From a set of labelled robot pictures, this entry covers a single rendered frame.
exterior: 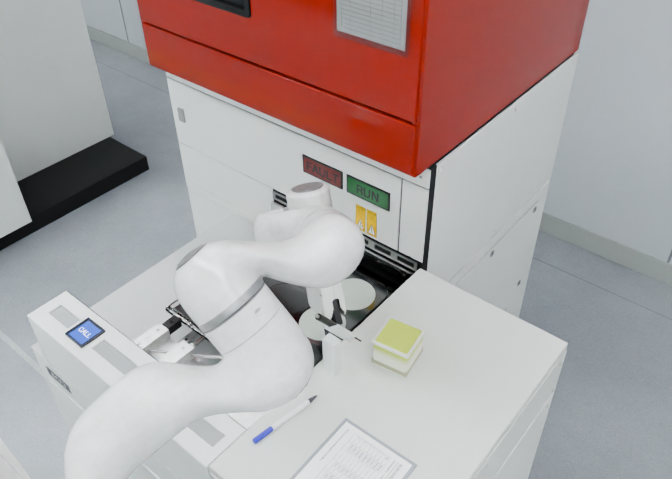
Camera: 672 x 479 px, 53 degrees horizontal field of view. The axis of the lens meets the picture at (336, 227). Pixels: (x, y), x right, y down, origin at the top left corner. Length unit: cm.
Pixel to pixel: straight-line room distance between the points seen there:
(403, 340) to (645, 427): 147
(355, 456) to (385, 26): 72
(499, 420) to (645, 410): 143
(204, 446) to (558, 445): 148
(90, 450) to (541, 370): 81
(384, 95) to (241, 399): 64
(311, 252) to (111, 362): 62
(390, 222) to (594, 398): 134
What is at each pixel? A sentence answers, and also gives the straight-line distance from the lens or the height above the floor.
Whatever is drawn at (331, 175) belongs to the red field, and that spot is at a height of 110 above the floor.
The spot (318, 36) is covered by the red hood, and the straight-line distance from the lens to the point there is 131.
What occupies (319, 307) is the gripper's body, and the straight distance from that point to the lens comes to 133.
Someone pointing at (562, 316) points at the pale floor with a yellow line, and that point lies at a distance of 283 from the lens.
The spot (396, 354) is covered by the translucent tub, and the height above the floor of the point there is 102.
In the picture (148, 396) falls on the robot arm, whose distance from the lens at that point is 86.
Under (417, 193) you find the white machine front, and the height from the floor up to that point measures 115.
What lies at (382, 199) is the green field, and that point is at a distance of 144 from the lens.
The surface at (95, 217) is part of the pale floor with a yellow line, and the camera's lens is 341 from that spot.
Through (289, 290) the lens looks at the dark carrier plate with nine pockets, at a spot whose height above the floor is 90.
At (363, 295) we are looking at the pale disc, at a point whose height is 90.
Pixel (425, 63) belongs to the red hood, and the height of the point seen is 146.
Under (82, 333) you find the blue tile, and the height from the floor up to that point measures 96.
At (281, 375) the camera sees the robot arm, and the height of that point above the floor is 130.
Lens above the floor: 196
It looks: 39 degrees down
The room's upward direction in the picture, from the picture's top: 1 degrees counter-clockwise
